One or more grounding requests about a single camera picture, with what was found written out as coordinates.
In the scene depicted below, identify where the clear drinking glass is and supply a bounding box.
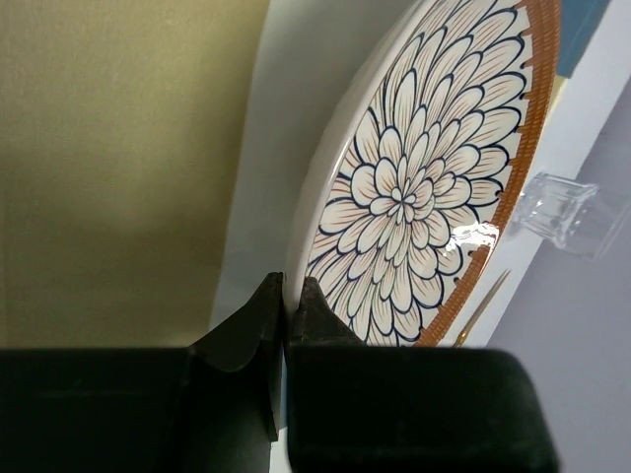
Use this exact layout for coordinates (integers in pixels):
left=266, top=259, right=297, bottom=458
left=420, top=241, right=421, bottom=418
left=512, top=172, right=629, bottom=260

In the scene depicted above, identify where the floral ceramic plate orange rim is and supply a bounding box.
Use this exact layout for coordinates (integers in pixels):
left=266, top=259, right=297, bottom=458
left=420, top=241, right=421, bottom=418
left=283, top=1, right=560, bottom=346

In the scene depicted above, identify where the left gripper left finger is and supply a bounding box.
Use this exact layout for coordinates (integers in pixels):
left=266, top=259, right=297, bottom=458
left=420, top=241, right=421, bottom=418
left=1, top=273, right=282, bottom=472

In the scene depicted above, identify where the gold knife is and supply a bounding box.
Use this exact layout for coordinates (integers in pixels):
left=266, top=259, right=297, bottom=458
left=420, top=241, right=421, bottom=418
left=452, top=269, right=511, bottom=348

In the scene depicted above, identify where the blue beige white cloth napkin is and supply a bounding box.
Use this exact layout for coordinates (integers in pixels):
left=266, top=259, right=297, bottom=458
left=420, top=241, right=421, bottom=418
left=1, top=1, right=268, bottom=348

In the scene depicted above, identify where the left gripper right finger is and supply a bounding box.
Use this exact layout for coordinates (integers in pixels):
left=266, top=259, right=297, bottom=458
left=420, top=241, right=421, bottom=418
left=285, top=278, right=560, bottom=472

